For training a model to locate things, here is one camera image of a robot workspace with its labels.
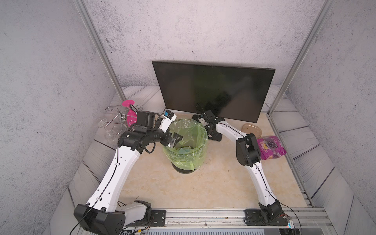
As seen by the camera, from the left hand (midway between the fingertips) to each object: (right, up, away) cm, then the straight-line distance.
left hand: (176, 132), depth 71 cm
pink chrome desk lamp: (-32, +6, +9) cm, 34 cm away
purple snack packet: (+57, -11, +22) cm, 62 cm away
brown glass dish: (+49, +1, +39) cm, 63 cm away
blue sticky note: (+3, -11, +16) cm, 20 cm away
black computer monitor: (+35, +24, +22) cm, 48 cm away
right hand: (+17, 0, +35) cm, 39 cm away
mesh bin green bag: (+6, -9, -3) cm, 11 cm away
